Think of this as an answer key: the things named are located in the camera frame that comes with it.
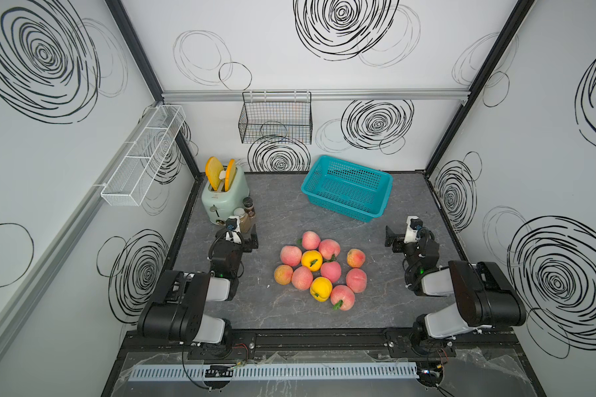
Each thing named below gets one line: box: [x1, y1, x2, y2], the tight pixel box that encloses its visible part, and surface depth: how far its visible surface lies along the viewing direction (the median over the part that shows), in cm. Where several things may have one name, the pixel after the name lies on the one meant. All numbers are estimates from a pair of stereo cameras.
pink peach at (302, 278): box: [291, 266, 314, 291], surface depth 83 cm
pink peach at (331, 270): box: [320, 261, 342, 284], surface depth 86 cm
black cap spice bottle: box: [242, 196, 256, 218], surface depth 100 cm
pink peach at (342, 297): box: [330, 284, 356, 311], surface depth 79 cm
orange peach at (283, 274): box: [273, 263, 294, 286], surface depth 85 cm
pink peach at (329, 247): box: [318, 239, 341, 261], surface depth 91 cm
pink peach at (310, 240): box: [301, 230, 321, 250], surface depth 93 cm
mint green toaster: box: [201, 167, 250, 225], surface depth 95 cm
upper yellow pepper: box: [301, 249, 324, 273], surface depth 87 cm
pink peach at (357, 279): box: [346, 267, 368, 294], surface depth 83 cm
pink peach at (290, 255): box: [279, 244, 303, 268], surface depth 88 cm
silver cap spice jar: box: [233, 206, 253, 235], surface depth 96 cm
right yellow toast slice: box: [224, 158, 236, 192], surface depth 93 cm
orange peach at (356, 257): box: [346, 248, 366, 268], surface depth 89 cm
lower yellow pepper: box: [309, 276, 333, 302], surface depth 81 cm
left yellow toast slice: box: [205, 156, 224, 192], surface depth 96 cm
